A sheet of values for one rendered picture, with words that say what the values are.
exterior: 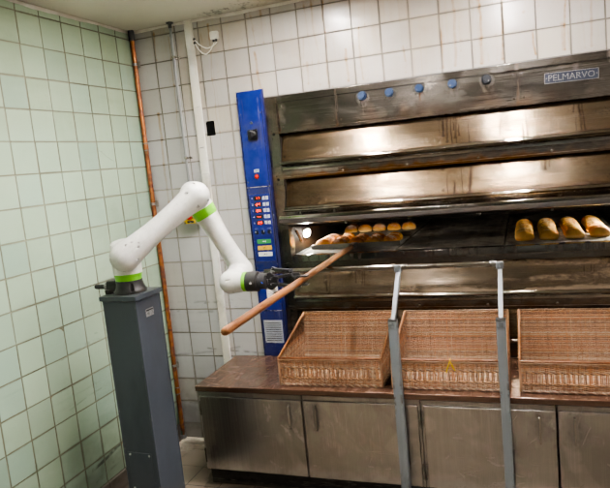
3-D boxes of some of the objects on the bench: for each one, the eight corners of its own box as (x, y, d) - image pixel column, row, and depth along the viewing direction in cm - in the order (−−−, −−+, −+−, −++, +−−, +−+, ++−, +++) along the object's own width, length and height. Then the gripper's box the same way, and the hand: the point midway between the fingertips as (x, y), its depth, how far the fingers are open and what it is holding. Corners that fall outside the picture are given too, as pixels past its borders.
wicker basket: (306, 355, 365) (302, 310, 361) (401, 356, 346) (397, 309, 343) (278, 385, 319) (272, 334, 316) (384, 388, 301) (380, 334, 297)
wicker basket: (518, 358, 325) (515, 307, 321) (638, 360, 306) (636, 306, 302) (518, 393, 280) (515, 335, 276) (658, 398, 260) (656, 335, 257)
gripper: (260, 262, 284) (309, 260, 277) (263, 296, 286) (312, 295, 279) (254, 265, 277) (304, 263, 270) (258, 299, 279) (307, 299, 272)
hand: (301, 280), depth 275 cm, fingers closed on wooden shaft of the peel, 3 cm apart
